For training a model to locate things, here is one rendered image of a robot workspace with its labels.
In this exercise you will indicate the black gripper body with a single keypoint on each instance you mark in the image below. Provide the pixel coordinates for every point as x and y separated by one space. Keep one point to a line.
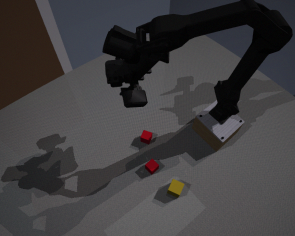
134 96

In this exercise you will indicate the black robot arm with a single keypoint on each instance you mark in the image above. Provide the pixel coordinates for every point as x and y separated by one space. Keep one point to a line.
271 33

